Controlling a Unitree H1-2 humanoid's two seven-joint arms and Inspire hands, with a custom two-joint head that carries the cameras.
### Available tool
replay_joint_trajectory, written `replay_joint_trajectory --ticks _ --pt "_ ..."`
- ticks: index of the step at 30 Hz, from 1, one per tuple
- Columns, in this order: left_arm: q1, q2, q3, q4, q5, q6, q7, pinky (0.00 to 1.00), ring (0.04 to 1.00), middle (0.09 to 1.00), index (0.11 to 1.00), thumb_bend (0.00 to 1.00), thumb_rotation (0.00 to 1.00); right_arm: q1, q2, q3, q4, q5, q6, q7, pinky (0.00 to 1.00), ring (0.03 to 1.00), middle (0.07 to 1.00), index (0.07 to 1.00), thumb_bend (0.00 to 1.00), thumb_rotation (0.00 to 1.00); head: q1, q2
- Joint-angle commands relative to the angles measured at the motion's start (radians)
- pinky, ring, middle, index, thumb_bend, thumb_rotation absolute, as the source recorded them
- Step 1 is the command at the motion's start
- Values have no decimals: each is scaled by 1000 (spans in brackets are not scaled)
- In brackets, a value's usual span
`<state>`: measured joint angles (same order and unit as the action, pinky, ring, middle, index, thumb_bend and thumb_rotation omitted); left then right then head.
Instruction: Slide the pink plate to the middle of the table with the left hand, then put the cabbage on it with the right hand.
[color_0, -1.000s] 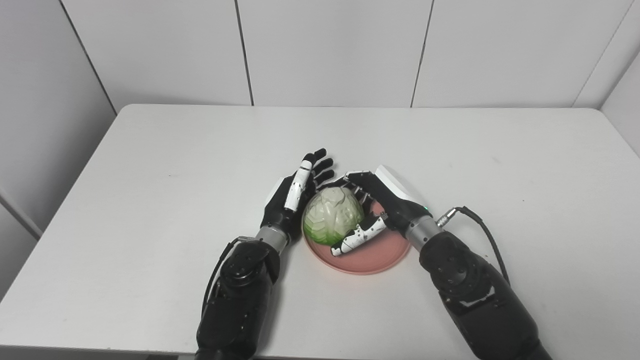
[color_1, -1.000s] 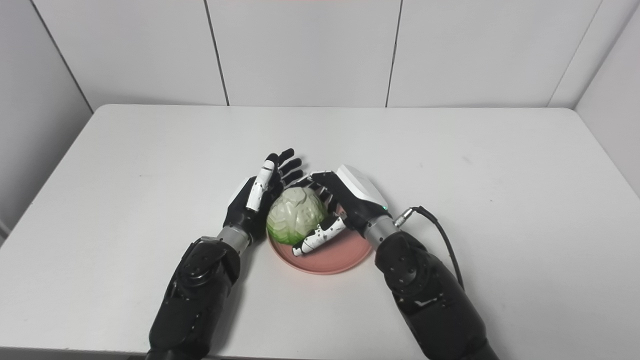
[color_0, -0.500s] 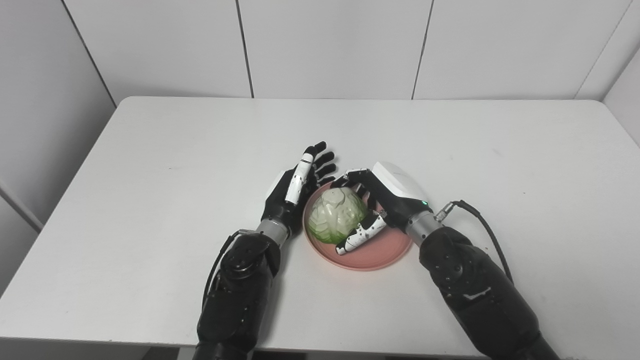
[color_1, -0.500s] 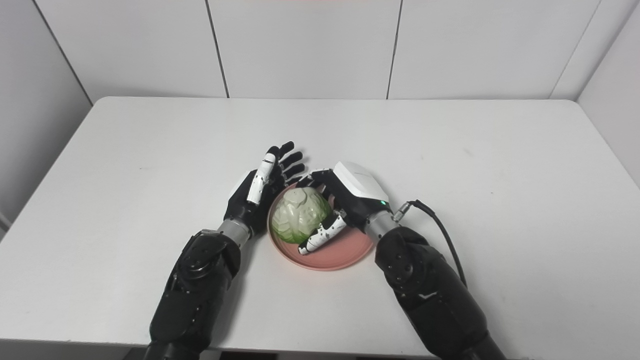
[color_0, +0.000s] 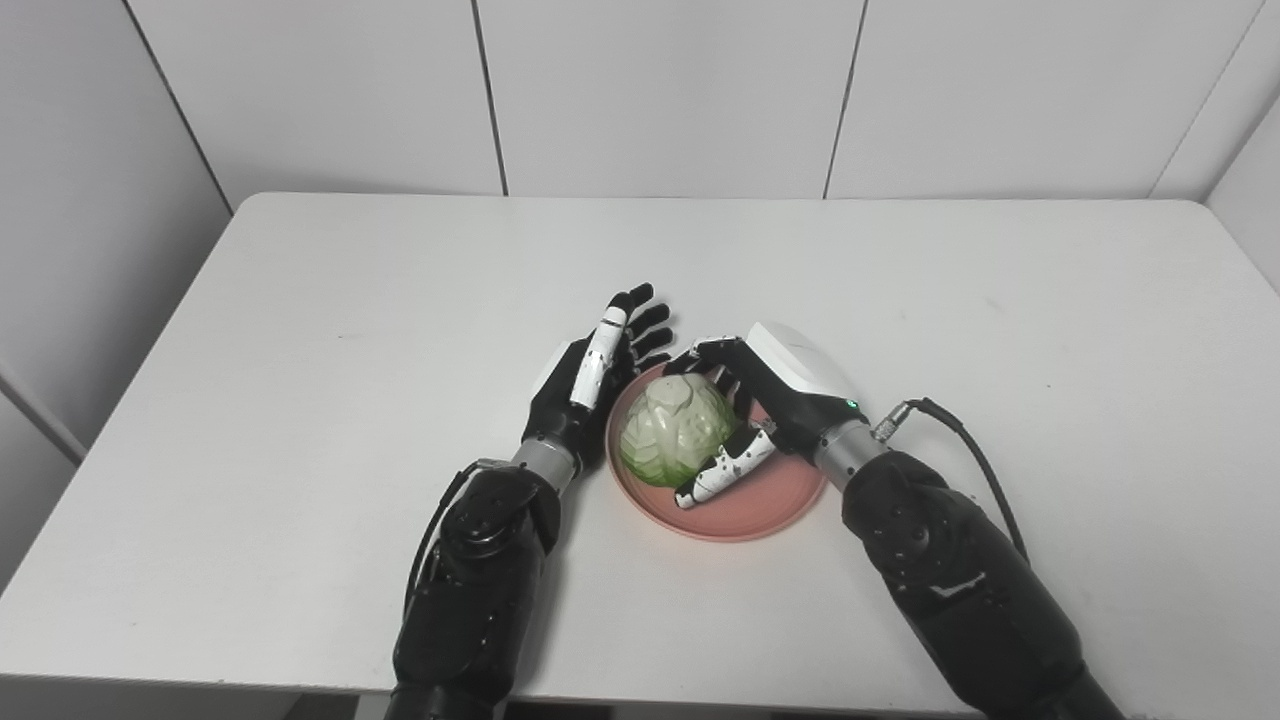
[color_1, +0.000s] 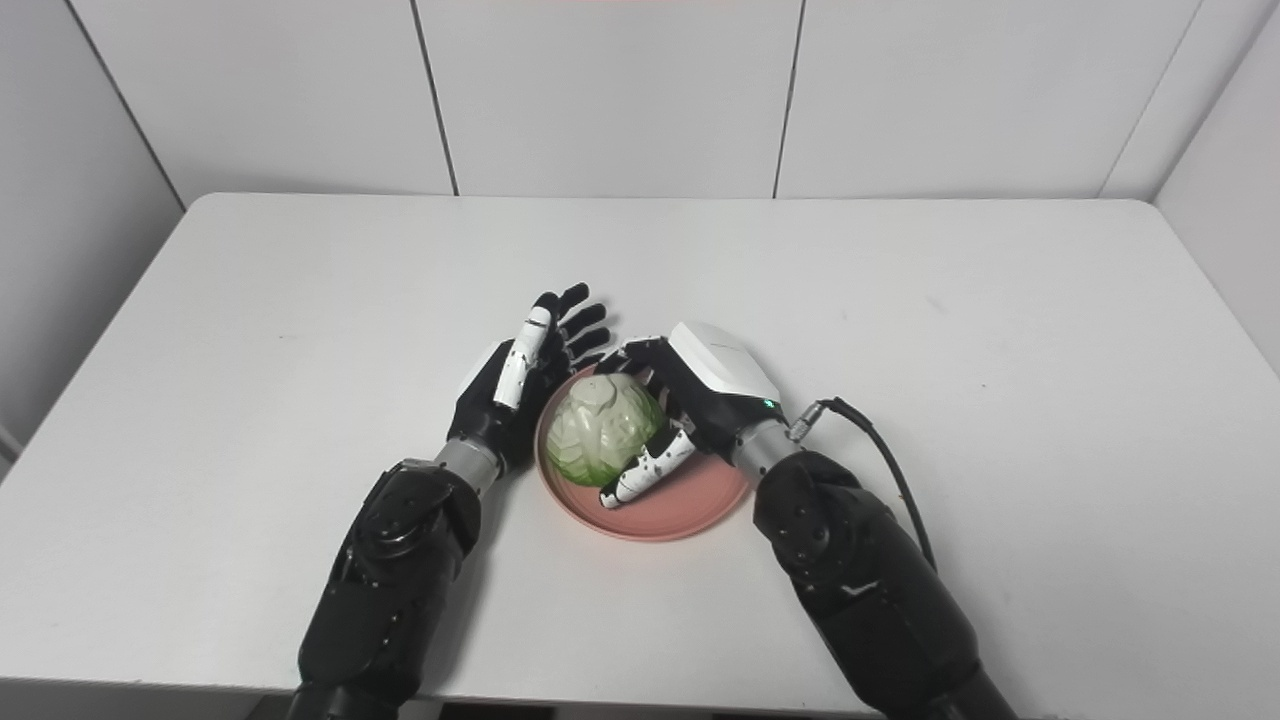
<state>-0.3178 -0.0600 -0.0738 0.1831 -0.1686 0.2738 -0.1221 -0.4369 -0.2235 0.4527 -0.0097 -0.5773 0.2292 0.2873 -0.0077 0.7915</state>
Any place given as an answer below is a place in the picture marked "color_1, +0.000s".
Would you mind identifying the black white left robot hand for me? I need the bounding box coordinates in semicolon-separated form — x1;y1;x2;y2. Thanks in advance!
447;282;612;472

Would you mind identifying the pink round plate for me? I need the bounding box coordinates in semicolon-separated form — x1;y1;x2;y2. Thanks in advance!
534;365;751;543

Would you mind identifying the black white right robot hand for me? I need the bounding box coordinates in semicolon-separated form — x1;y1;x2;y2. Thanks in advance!
595;321;784;510

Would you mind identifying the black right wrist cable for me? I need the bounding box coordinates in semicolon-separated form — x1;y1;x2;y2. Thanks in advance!
787;397;938;573

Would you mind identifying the green white toy cabbage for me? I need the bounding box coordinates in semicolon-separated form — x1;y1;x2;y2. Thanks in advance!
546;373;669;488

